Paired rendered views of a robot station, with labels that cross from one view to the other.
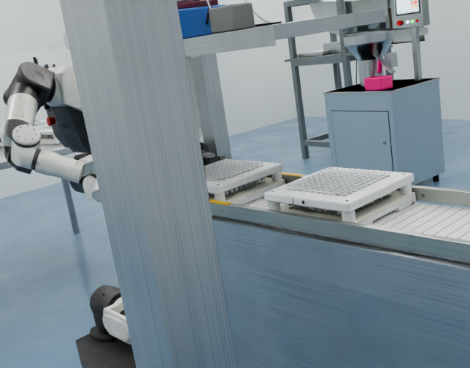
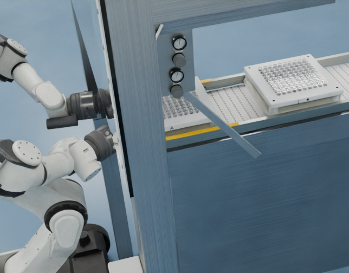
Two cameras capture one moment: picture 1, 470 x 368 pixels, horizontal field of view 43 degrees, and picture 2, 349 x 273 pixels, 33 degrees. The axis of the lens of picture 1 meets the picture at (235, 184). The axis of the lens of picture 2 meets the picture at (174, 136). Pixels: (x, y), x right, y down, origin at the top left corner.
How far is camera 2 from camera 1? 1.77 m
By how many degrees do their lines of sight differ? 59
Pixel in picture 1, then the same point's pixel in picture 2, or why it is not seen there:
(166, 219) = not seen: outside the picture
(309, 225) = (318, 112)
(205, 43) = (262, 7)
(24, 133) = (28, 151)
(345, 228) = (347, 104)
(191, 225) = not seen: outside the picture
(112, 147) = not seen: outside the picture
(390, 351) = (345, 162)
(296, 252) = (303, 133)
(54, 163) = (58, 167)
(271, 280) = (255, 162)
